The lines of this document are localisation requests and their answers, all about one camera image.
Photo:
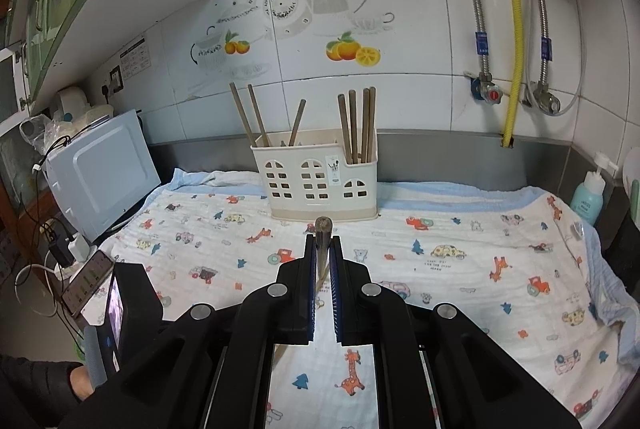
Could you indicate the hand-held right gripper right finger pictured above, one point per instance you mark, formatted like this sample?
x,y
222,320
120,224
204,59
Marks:
x,y
336,309

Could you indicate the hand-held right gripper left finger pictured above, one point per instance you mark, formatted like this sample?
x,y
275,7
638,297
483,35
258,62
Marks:
x,y
312,304

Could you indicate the cream plastic chopstick holder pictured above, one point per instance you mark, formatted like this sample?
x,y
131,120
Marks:
x,y
300,204

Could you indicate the person's left forearm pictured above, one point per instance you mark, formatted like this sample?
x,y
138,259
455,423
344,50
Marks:
x,y
35,389

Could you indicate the smartphone with lit screen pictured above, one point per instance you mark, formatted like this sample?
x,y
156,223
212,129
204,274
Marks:
x,y
87,281

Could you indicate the white cartoon printed cloth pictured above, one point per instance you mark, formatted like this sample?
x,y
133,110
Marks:
x,y
450,284

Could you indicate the white microwave oven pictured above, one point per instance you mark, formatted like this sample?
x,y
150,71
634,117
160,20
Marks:
x,y
100,174

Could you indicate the stainless steel backsplash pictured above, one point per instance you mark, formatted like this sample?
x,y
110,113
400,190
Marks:
x,y
450,159

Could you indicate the clear plastic bag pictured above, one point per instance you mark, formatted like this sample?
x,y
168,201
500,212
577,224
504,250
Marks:
x,y
60,129

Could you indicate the white electric kettle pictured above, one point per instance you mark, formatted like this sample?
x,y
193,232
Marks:
x,y
72,101

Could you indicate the light blue towel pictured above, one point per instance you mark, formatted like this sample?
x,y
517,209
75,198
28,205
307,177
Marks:
x,y
607,289

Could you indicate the teal pump soap bottle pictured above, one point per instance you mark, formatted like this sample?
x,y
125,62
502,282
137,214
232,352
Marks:
x,y
590,199

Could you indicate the dark object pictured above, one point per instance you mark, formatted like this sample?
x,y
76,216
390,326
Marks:
x,y
622,239

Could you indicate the metal angle valve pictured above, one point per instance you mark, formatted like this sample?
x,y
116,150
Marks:
x,y
544,99

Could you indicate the white round plastic item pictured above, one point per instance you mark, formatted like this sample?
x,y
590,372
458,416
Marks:
x,y
631,171

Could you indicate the wall power socket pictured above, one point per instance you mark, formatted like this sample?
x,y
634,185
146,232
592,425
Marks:
x,y
117,79

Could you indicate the white wall label sticker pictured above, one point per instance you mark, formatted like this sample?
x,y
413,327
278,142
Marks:
x,y
135,58

